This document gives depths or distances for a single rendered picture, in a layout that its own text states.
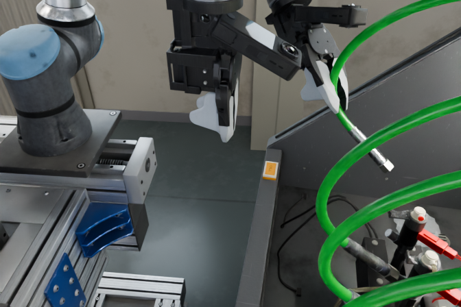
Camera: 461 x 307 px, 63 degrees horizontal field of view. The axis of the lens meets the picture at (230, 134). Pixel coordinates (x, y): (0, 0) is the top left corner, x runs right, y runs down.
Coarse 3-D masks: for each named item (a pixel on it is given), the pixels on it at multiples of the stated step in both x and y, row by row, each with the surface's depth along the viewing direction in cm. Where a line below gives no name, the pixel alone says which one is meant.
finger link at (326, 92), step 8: (320, 64) 62; (304, 72) 65; (320, 72) 61; (328, 72) 63; (312, 80) 64; (328, 80) 62; (304, 88) 65; (312, 88) 64; (320, 88) 62; (328, 88) 61; (304, 96) 65; (312, 96) 64; (320, 96) 63; (328, 96) 62; (336, 96) 62; (328, 104) 62; (336, 104) 62; (336, 112) 63
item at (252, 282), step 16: (272, 160) 91; (272, 192) 82; (256, 208) 79; (272, 208) 79; (256, 224) 75; (272, 224) 76; (256, 240) 72; (256, 256) 69; (256, 272) 67; (240, 288) 64; (256, 288) 64; (240, 304) 62; (256, 304) 62
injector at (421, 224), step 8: (408, 216) 57; (408, 224) 58; (416, 224) 56; (424, 224) 56; (392, 232) 60; (400, 232) 60; (408, 232) 58; (416, 232) 57; (392, 240) 60; (400, 240) 60; (408, 240) 59; (416, 240) 59; (400, 248) 61; (408, 248) 60; (400, 256) 62; (392, 264) 64; (400, 264) 63
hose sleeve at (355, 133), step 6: (348, 132) 65; (354, 132) 65; (360, 132) 65; (354, 138) 65; (360, 138) 65; (372, 150) 65; (378, 150) 65; (372, 156) 65; (378, 156) 64; (378, 162) 65; (384, 162) 65
